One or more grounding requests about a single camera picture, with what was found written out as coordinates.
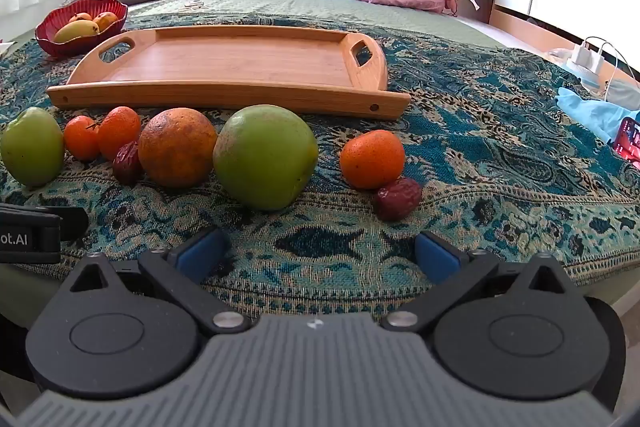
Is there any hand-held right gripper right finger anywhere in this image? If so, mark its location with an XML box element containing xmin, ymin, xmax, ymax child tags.
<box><xmin>381</xmin><ymin>231</ymin><xmax>582</xmax><ymax>333</ymax></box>

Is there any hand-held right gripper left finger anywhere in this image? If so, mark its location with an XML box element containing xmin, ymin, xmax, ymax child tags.
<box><xmin>55</xmin><ymin>227</ymin><xmax>252</xmax><ymax>336</ymax></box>

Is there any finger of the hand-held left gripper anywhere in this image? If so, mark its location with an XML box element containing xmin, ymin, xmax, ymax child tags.
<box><xmin>0</xmin><ymin>202</ymin><xmax>90</xmax><ymax>264</ymax></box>

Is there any small green apple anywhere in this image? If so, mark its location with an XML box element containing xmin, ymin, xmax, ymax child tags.
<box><xmin>0</xmin><ymin>107</ymin><xmax>66</xmax><ymax>188</ymax></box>

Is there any small tangerine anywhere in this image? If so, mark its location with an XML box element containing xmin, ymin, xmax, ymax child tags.
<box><xmin>63</xmin><ymin>115</ymin><xmax>101</xmax><ymax>162</ymax></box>
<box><xmin>340</xmin><ymin>130</ymin><xmax>406</xmax><ymax>190</ymax></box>
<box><xmin>96</xmin><ymin>106</ymin><xmax>142</xmax><ymax>161</ymax></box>

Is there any large orange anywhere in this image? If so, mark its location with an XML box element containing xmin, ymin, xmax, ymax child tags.
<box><xmin>138</xmin><ymin>107</ymin><xmax>219</xmax><ymax>188</ymax></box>

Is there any large green apple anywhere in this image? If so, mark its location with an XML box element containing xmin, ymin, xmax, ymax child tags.
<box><xmin>212</xmin><ymin>104</ymin><xmax>319</xmax><ymax>212</ymax></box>

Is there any wooden tray with handles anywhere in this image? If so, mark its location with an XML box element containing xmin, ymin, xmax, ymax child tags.
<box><xmin>46</xmin><ymin>25</ymin><xmax>412</xmax><ymax>120</ymax></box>

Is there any red date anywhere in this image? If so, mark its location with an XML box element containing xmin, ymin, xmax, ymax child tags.
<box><xmin>112</xmin><ymin>141</ymin><xmax>143</xmax><ymax>186</ymax></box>
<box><xmin>374</xmin><ymin>178</ymin><xmax>423</xmax><ymax>222</ymax></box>

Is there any teal paisley blanket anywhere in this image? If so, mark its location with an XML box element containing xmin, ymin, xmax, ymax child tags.
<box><xmin>0</xmin><ymin>14</ymin><xmax>640</xmax><ymax>308</ymax></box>

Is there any red scalloped bowl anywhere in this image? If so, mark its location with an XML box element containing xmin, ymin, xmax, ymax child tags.
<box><xmin>35</xmin><ymin>0</ymin><xmax>129</xmax><ymax>58</ymax></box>

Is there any yellow mango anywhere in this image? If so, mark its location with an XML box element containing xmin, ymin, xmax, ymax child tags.
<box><xmin>53</xmin><ymin>20</ymin><xmax>99</xmax><ymax>44</ymax></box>

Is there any light blue cloth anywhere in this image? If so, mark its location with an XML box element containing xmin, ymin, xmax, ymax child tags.
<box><xmin>556</xmin><ymin>87</ymin><xmax>640</xmax><ymax>145</ymax></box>

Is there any red smartphone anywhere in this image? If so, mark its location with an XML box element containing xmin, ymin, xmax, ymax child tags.
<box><xmin>612</xmin><ymin>117</ymin><xmax>640</xmax><ymax>168</ymax></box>

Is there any white charger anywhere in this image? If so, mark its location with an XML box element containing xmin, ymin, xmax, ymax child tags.
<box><xmin>570</xmin><ymin>42</ymin><xmax>608</xmax><ymax>80</ymax></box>

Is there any green quilted bed cover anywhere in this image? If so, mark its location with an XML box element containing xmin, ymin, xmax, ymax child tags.
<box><xmin>125</xmin><ymin>0</ymin><xmax>506</xmax><ymax>48</ymax></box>

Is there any white charger cable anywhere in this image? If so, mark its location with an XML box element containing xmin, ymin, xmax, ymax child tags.
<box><xmin>582</xmin><ymin>36</ymin><xmax>636</xmax><ymax>102</ymax></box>

